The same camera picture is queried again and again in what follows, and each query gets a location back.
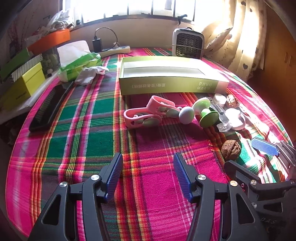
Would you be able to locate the black charger with cable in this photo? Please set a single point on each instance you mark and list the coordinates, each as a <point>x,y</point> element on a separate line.
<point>97,42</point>

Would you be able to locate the brown walnut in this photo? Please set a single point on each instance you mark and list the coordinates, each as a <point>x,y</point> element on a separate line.
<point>231,150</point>
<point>231,101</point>

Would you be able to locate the white round jar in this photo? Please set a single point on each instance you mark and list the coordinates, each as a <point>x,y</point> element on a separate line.
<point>220,99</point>

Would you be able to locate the black hairbrush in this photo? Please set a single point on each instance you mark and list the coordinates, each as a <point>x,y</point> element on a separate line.
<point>48,110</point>

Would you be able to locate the white power strip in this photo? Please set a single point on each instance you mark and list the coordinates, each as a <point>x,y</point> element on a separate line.
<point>118,50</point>

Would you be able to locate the crumpled white tissue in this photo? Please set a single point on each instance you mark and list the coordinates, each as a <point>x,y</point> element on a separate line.
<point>87,75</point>

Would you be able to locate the plaid bedspread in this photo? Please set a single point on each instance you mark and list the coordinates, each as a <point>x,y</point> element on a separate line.
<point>148,203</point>

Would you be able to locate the grey mini fan heater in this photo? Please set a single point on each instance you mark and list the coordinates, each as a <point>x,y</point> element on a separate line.
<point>187,43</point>

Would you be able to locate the green white cardboard box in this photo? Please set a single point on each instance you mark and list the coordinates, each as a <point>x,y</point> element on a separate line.
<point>169,74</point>

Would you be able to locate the cream heart curtain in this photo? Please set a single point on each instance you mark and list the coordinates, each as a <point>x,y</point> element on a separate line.
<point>235,36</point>

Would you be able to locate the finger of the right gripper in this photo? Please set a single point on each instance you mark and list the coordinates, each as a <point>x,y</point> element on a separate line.
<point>281,149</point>
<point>246,179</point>

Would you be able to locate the white egg-shaped case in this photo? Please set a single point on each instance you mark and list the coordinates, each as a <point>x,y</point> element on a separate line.
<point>237,120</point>

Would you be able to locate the dark green box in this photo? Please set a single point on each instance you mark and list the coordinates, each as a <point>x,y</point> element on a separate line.
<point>21,58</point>

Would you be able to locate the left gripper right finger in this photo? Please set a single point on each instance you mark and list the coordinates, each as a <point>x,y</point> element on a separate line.
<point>187,178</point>

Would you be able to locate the orange box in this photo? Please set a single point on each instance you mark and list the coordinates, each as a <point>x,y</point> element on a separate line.
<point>49,41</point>

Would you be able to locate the plastic bags on shelf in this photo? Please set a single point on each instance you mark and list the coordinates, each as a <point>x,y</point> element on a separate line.
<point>60,21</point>

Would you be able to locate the yellow-green box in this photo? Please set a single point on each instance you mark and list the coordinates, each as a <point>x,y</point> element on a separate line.
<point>23,88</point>

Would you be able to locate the grey ball massager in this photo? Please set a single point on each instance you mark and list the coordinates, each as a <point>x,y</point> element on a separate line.
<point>186,115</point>

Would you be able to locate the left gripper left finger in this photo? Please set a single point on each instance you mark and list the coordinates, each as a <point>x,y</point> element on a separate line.
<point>109,178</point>

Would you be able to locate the green white spool massager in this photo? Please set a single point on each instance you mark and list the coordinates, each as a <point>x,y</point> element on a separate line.
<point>202,108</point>

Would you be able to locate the striped box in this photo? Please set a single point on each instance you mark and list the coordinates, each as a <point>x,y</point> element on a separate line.
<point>26,67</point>

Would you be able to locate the green tissue pack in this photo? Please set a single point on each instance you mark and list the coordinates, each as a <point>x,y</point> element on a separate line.
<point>74,57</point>

